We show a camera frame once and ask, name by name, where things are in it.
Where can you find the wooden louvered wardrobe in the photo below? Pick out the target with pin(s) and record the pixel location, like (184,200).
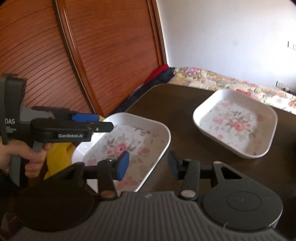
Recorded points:
(85,55)

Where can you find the white wall switch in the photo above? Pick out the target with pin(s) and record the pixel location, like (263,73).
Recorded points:
(291,45)

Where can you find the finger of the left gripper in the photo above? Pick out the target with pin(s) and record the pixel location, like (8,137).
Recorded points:
(67,114)
(62,131)

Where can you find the yellow plush toy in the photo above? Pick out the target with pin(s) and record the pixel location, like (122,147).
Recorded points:
(59,155)

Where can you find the floral bed blanket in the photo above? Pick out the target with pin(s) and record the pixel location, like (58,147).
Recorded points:
(207,80)

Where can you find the person's left hand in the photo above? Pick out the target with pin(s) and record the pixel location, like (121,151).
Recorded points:
(20,148)

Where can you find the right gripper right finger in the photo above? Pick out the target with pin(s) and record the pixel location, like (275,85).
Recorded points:
(191,172)

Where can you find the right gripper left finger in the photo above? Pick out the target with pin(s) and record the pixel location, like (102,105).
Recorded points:
(105,172)

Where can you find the floral white square plate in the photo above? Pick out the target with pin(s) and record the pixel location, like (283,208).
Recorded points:
(241,124)
(146,141)

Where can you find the red and navy folded bedding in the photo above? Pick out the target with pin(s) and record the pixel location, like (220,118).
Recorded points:
(161,75)

